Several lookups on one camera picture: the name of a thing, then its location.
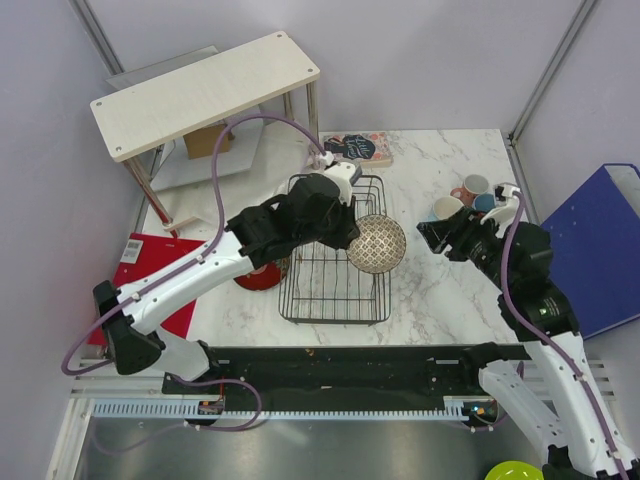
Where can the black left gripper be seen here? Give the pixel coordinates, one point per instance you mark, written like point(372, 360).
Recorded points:
point(349, 230)

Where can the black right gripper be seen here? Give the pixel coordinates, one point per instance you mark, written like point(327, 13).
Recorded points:
point(462, 225)

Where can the light blue mug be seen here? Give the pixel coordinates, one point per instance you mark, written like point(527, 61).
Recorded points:
point(443, 208)

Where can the pink mug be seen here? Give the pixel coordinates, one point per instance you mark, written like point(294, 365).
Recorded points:
point(472, 186)

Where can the blue tumbler cup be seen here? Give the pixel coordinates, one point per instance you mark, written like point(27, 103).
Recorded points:
point(484, 203)

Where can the patterned ceramic bowl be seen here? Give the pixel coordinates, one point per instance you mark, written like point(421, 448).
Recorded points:
point(380, 246)

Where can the red floral plate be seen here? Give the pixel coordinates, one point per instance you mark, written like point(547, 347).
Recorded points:
point(265, 277)

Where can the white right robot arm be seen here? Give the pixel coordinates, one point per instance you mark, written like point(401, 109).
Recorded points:
point(574, 435)

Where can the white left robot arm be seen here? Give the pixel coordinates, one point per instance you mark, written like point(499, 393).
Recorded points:
point(134, 313)

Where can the floral cover book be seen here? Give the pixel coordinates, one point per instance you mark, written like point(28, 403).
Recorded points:
point(370, 149)

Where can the cardboard box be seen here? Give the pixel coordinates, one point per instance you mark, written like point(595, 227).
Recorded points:
point(200, 143)

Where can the blue binder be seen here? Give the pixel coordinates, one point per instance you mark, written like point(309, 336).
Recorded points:
point(595, 243)

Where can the white wooden shelf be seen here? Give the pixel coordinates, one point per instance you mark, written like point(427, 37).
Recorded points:
point(143, 117)

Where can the green plate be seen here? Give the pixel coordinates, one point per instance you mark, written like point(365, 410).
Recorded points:
point(514, 470)

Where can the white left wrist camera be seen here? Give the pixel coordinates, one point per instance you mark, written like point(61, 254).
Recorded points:
point(343, 174)

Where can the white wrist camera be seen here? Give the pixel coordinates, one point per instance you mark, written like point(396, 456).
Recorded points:
point(507, 200)
point(343, 174)

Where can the black wire dish rack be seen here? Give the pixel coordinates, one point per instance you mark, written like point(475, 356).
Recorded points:
point(321, 286)

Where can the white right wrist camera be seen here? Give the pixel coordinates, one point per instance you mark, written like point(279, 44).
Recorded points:
point(507, 200)

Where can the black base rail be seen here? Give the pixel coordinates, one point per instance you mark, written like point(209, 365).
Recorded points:
point(403, 376)

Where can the white slotted cable duct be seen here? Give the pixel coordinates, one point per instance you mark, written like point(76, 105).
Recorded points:
point(192, 409)

